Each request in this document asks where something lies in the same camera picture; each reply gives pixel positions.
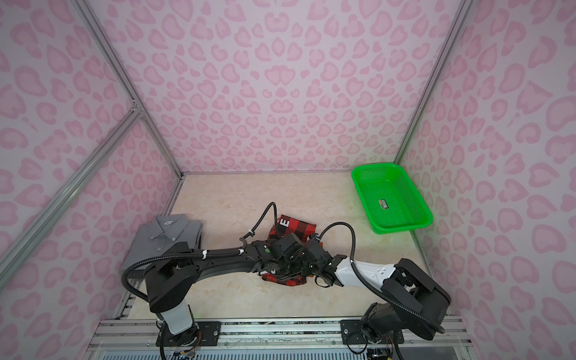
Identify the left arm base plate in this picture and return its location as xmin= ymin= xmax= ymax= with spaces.
xmin=155 ymin=321 xmax=221 ymax=347

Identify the aluminium diagonal frame bar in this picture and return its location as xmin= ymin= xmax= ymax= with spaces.
xmin=1 ymin=106 xmax=142 ymax=289

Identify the aluminium left corner post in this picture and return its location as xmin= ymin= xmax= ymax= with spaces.
xmin=70 ymin=0 xmax=185 ymax=179

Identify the black corrugated right cable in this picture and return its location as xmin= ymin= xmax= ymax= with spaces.
xmin=316 ymin=221 xmax=446 ymax=335

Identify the folded grey shirt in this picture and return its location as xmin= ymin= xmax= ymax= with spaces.
xmin=120 ymin=214 xmax=203 ymax=272

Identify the aluminium corner frame post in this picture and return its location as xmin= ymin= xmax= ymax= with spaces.
xmin=394 ymin=0 xmax=477 ymax=165

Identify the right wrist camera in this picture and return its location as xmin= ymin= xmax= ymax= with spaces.
xmin=304 ymin=233 xmax=324 ymax=258

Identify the black corrugated left cable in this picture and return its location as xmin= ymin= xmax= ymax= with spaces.
xmin=240 ymin=202 xmax=280 ymax=246

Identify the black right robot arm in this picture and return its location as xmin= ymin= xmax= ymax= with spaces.
xmin=301 ymin=247 xmax=451 ymax=344

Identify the green plastic basket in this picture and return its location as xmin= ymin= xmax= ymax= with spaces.
xmin=351 ymin=163 xmax=434 ymax=235

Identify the red black plaid shirt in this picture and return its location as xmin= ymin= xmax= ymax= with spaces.
xmin=261 ymin=214 xmax=317 ymax=287

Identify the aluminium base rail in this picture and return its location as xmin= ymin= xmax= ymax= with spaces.
xmin=84 ymin=316 xmax=478 ymax=359

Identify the black corrugated cable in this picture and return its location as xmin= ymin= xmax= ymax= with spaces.
xmin=240 ymin=202 xmax=280 ymax=246
xmin=316 ymin=221 xmax=446 ymax=335

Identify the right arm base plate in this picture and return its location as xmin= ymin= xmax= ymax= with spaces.
xmin=339 ymin=319 xmax=404 ymax=345

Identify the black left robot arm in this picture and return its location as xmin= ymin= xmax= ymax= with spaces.
xmin=145 ymin=236 xmax=313 ymax=335

